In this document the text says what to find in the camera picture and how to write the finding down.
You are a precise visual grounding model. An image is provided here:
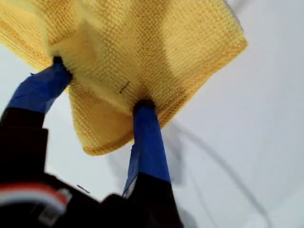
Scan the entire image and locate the yellow square towel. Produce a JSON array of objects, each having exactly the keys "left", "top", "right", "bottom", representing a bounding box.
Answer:
[{"left": 0, "top": 0, "right": 248, "bottom": 157}]

